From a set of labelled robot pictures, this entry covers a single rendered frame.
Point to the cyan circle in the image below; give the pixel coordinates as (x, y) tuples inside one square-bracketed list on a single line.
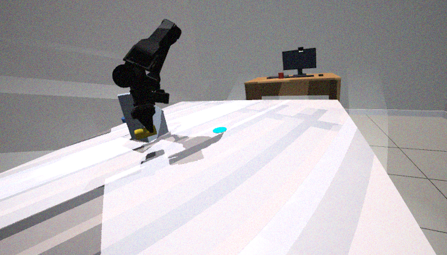
[(219, 130)]

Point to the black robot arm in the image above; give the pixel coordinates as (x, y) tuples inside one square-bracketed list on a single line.
[(148, 55)]

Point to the yellow cylinder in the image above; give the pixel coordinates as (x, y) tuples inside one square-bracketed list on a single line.
[(143, 133)]

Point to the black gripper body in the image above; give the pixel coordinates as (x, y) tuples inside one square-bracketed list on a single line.
[(141, 104)]

